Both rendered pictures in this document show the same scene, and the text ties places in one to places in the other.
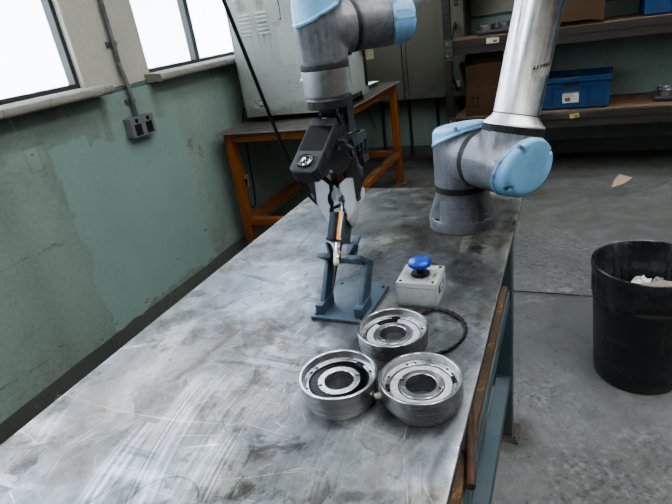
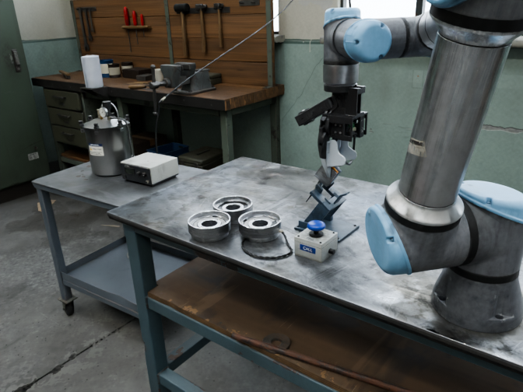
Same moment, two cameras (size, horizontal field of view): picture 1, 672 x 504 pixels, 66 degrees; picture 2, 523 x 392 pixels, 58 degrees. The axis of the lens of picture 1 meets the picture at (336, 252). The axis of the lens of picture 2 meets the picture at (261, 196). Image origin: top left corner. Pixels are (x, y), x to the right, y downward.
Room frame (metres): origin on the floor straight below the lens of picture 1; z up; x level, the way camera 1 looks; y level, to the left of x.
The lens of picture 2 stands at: (0.88, -1.07, 1.32)
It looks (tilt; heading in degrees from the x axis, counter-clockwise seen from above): 22 degrees down; 102
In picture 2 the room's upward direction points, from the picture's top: 2 degrees counter-clockwise
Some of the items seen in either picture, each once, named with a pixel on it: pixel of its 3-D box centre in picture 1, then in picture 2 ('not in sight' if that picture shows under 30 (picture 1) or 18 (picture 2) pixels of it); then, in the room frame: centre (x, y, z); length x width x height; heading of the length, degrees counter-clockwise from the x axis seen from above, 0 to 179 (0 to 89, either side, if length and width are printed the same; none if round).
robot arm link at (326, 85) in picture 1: (325, 84); (341, 74); (0.84, -0.02, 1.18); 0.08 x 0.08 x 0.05
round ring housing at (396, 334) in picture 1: (393, 337); (260, 226); (0.65, -0.07, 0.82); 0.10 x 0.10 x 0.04
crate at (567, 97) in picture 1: (571, 89); not in sight; (3.80, -1.87, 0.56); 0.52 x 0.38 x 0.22; 61
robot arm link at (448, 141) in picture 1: (462, 152); (485, 224); (1.09, -0.30, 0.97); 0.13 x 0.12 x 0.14; 23
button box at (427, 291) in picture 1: (422, 282); (317, 243); (0.80, -0.14, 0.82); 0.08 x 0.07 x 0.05; 154
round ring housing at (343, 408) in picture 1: (339, 385); (233, 210); (0.56, 0.02, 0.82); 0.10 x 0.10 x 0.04
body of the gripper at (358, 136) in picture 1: (336, 135); (342, 112); (0.84, -0.03, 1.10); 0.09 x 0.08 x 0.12; 153
